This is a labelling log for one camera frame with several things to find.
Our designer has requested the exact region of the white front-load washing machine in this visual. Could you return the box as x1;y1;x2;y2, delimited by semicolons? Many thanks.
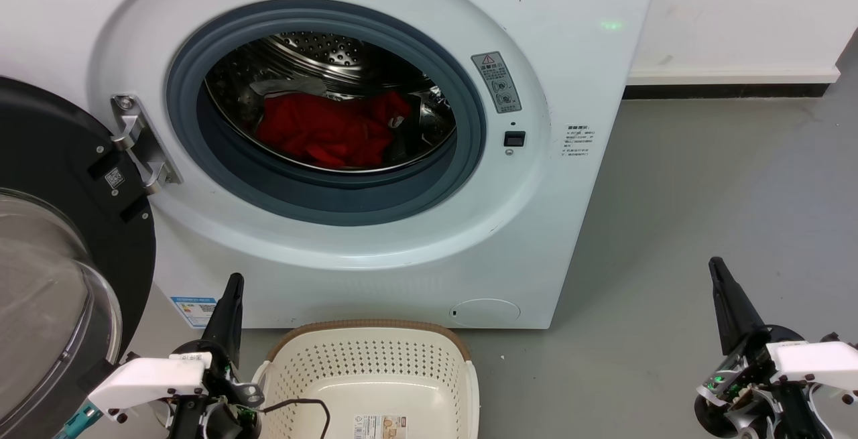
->
0;0;663;330

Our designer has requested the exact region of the blue energy label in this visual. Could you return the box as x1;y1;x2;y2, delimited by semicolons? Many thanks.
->
170;296;219;329

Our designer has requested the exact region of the round filter cover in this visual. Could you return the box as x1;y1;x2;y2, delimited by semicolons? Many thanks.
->
449;298;522;328

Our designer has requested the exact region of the thin black cable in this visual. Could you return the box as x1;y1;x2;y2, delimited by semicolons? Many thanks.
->
260;399;331;439

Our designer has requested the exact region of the grey warning sticker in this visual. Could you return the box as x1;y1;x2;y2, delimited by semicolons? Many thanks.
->
471;51;522;115

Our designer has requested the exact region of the small text sticker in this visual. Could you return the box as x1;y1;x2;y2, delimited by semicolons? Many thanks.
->
563;124;594;158

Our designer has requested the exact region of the white and black baseboard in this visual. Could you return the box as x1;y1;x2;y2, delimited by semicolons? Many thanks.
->
623;66;841;100

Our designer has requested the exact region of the cream perforated laundry basket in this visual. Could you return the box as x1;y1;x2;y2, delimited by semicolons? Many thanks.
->
251;320;480;439

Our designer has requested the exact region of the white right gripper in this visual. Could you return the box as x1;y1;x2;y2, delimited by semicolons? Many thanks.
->
694;257;858;439

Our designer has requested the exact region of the grey rubber door gasket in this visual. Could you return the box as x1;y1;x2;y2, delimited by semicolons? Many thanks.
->
166;0;487;227

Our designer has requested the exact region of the black washer door with glass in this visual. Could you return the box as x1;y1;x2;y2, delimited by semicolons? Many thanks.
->
0;76;157;439

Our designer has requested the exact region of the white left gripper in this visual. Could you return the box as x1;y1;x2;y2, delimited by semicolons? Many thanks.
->
87;273;265;439

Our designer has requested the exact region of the metal door hinge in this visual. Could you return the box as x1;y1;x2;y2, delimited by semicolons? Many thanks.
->
111;95;183;196

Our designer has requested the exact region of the printed food package label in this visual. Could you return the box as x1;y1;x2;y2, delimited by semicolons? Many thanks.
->
353;414;408;439

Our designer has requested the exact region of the stainless steel washing machine drum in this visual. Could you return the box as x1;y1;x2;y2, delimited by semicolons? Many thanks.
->
204;32;458;174

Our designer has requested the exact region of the red garment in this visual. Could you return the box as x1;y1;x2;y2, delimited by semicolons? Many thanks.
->
256;90;413;170

